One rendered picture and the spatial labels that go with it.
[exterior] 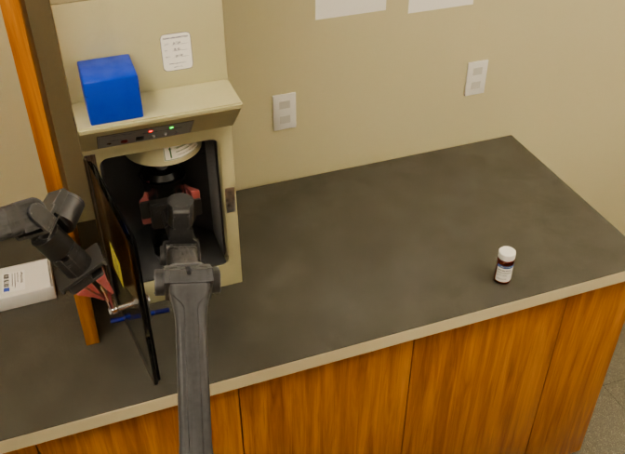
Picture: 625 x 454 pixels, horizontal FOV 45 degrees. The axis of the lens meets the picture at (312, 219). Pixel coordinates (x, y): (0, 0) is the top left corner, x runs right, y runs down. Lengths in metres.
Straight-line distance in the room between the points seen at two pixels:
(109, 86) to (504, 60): 1.40
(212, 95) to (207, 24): 0.14
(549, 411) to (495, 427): 0.19
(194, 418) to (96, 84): 0.65
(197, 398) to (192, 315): 0.12
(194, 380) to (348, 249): 0.97
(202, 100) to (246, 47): 0.57
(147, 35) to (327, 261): 0.79
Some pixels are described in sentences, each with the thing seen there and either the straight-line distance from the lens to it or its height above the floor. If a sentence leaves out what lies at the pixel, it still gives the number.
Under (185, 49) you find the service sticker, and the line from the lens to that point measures 1.58.
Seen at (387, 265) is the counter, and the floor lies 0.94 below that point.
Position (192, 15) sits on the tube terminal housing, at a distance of 1.56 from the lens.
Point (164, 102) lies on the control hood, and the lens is 1.55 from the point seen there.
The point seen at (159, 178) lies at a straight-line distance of 1.79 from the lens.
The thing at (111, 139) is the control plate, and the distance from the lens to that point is 1.56.
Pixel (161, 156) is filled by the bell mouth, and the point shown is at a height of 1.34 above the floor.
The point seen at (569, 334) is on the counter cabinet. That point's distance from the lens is 2.24.
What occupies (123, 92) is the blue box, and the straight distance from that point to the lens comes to 1.48.
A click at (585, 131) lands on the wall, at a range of 2.86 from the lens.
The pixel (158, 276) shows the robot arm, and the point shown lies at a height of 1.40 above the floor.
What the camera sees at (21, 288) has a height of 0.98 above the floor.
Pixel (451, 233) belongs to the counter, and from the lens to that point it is 2.13.
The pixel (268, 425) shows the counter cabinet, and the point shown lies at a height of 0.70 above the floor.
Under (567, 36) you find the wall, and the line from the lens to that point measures 2.60.
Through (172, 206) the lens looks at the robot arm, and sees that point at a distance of 1.65.
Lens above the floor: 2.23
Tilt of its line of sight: 37 degrees down
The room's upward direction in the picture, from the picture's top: straight up
